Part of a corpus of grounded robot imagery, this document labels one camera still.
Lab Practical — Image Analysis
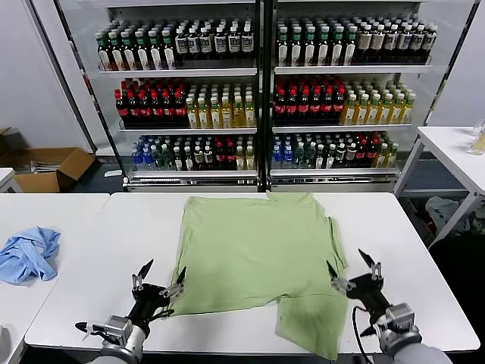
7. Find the white-cap bottle grey label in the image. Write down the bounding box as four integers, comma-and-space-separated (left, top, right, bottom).
424, 27, 438, 61
411, 27, 426, 63
397, 26, 413, 63
383, 25, 399, 62

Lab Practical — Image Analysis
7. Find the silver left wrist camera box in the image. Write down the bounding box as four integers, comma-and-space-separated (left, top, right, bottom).
101, 314, 134, 347

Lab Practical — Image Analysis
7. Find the white drinks shelf cabinet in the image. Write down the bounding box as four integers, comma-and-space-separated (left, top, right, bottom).
96, 0, 268, 193
264, 0, 435, 194

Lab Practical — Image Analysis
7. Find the green-cap tea bottle white label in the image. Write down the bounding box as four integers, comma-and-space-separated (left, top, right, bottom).
330, 29, 345, 67
289, 29, 304, 67
303, 29, 318, 67
276, 29, 290, 67
148, 29, 164, 71
161, 28, 177, 71
317, 29, 331, 67
121, 30, 138, 71
109, 31, 126, 72
96, 32, 113, 72
343, 28, 358, 67
135, 30, 151, 71

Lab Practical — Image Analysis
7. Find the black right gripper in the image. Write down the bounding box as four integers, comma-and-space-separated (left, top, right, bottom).
326, 248, 393, 316

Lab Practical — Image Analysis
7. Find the open brown cardboard box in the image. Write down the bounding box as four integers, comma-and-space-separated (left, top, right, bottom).
13, 146, 96, 193

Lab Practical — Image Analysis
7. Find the white-cap dark drink bottle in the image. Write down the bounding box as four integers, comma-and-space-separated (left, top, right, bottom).
175, 27, 189, 60
214, 25, 228, 60
241, 24, 255, 59
199, 26, 213, 60
227, 24, 242, 60
187, 26, 201, 60

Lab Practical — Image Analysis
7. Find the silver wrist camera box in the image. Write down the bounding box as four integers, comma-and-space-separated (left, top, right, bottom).
383, 302, 418, 335
101, 314, 134, 347

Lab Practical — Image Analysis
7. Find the white-cap bottle beige label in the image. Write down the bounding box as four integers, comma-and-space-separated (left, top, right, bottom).
371, 24, 386, 61
358, 24, 374, 61

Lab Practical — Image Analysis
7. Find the small white cabinet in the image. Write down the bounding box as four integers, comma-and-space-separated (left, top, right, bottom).
0, 168, 23, 193

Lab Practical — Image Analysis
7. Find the clear plastic cup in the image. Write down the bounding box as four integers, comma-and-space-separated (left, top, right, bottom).
468, 120, 485, 156

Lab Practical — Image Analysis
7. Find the open glass cabinet door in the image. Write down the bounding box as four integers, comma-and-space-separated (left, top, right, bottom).
392, 0, 485, 196
26, 0, 130, 187

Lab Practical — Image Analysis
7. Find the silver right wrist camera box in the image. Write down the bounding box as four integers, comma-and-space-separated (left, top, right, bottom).
383, 302, 418, 335

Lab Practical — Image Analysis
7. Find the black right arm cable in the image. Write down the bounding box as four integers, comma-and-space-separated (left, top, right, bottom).
352, 305, 380, 364

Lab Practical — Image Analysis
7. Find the pile of grey clothes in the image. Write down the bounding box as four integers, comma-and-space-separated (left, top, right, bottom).
424, 196, 485, 237

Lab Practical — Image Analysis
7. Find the crumpled light blue shirt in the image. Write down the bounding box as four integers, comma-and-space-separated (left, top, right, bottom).
0, 226, 61, 285

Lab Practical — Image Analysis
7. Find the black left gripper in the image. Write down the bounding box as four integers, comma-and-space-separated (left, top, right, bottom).
127, 259, 188, 328

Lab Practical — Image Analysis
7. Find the white side table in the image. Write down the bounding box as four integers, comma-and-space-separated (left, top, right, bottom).
393, 126, 485, 251

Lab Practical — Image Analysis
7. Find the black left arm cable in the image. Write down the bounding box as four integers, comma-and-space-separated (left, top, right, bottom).
74, 306, 176, 338

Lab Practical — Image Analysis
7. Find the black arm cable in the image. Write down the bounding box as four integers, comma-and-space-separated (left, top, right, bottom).
74, 306, 176, 338
352, 305, 380, 364

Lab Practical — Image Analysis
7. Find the light green t-shirt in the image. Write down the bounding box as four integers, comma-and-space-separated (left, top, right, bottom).
169, 192, 349, 361

